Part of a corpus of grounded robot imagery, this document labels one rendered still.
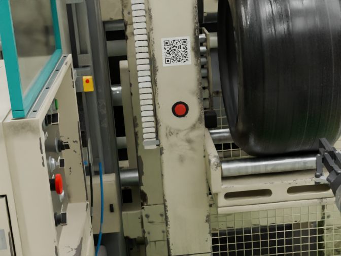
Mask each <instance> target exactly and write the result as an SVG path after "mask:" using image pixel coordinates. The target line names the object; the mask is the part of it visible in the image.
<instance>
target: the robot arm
mask: <svg viewBox="0 0 341 256"><path fill-rule="evenodd" d="M333 160H334V161H333ZM322 163H323V164H324V166H325V167H326V169H327V171H328V172H329V175H328V176H327V178H326V177H325V175H324V172H323V167H322ZM321 182H322V183H326V185H327V186H328V187H330V188H331V190H332V192H333V194H334V196H335V204H336V206H337V208H338V210H339V211H340V213H341V153H340V152H338V151H337V150H336V148H335V147H331V146H330V144H329V143H328V141H327V140H326V138H319V154H317V155H316V173H315V184H316V185H319V184H320V183H321Z"/></svg>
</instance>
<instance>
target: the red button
mask: <svg viewBox="0 0 341 256"><path fill-rule="evenodd" d="M185 112H186V108H185V106H184V105H182V104H178V105H176V107H175V113H176V114H178V115H183V114H184V113H185Z"/></svg>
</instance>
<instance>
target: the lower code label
mask: <svg viewBox="0 0 341 256"><path fill-rule="evenodd" d="M161 47H162V60H163V67H166V66H178V65H190V64H191V54H190V38H189V36H186V37H174V38H162V39H161Z"/></svg>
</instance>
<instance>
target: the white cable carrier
mask: <svg viewBox="0 0 341 256"><path fill-rule="evenodd" d="M131 3H132V5H131V8H132V15H133V17H132V19H133V28H134V29H133V31H134V40H135V51H136V60H137V70H138V83H139V94H140V105H141V117H142V127H143V140H144V141H154V140H159V138H158V136H155V124H154V112H153V101H152V88H151V77H150V65H153V64H152V59H149V52H148V40H147V29H146V16H145V9H144V8H145V4H144V0H131ZM153 148H156V145H146V146H144V149H153Z"/></svg>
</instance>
